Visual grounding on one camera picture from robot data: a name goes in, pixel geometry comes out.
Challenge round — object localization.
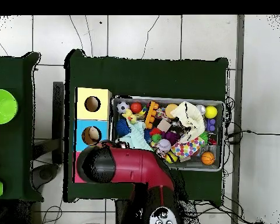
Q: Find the yellow plush duck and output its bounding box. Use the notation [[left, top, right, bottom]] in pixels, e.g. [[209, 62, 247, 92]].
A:
[[121, 108, 138, 124]]

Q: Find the light blue muslin cloth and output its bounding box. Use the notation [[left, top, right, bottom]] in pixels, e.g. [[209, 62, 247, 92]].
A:
[[115, 121, 153, 151]]

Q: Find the wooden box with three holes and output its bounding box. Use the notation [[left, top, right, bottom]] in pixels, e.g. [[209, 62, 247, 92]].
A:
[[73, 86, 113, 184]]

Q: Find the shallow mesh bin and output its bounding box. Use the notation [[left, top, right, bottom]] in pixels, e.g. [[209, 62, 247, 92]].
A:
[[110, 94, 225, 173]]

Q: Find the orange toy building block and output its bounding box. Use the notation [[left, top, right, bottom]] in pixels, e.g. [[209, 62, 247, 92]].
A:
[[144, 100, 159, 130]]

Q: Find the red ball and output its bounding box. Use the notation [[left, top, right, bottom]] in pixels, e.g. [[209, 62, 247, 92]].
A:
[[129, 101, 144, 114]]

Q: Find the small soccer ball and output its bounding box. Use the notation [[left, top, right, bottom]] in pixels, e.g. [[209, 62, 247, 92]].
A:
[[116, 100, 131, 114]]

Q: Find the white toy baseball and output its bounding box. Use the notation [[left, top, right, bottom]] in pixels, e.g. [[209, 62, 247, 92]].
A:
[[156, 138, 172, 153]]

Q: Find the dark green tablecloth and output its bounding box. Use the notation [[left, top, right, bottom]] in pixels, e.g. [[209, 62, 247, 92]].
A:
[[0, 51, 44, 202], [62, 48, 229, 203]]

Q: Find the cream muslin cloth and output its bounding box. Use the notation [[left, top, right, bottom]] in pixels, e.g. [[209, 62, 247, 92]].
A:
[[170, 100, 206, 143]]

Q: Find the polka dot cloth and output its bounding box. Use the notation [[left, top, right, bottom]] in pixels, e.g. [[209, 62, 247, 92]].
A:
[[170, 136, 205, 159]]

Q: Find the yellow ball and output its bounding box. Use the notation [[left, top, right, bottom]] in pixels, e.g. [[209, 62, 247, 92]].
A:
[[204, 105, 218, 119]]

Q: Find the small orange basketball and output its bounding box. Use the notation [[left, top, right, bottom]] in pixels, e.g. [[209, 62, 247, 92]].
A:
[[200, 151, 216, 166]]

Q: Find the lime green bowl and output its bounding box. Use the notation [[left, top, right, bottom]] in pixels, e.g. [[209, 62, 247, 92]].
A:
[[0, 89, 19, 125]]

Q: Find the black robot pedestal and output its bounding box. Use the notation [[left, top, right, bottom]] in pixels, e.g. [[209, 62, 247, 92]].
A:
[[115, 198, 152, 224]]

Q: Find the black power cable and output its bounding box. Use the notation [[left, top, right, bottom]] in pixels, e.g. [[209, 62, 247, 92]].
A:
[[227, 129, 280, 139]]

